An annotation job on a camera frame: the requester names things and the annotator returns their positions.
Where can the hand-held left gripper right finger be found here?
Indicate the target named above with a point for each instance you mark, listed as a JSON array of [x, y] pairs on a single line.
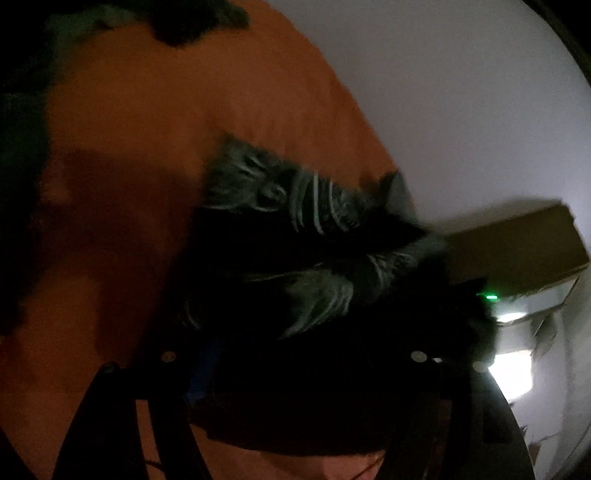
[[418, 371]]

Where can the black garment with white print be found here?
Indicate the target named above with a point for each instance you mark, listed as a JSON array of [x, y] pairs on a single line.
[[258, 194]]

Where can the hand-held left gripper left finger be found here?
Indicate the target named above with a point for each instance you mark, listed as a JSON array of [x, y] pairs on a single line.
[[203, 369]]

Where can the pile of dark green clothes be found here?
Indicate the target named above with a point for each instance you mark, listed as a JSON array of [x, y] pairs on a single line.
[[18, 194]]

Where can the brown wooden board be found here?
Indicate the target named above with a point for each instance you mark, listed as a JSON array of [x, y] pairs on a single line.
[[517, 249]]

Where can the bright window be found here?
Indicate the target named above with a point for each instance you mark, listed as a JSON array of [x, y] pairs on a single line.
[[512, 374]]

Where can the orange blanket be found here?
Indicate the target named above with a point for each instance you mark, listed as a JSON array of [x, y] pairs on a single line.
[[138, 138]]

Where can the dark garment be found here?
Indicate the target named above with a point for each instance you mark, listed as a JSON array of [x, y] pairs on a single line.
[[194, 23]]

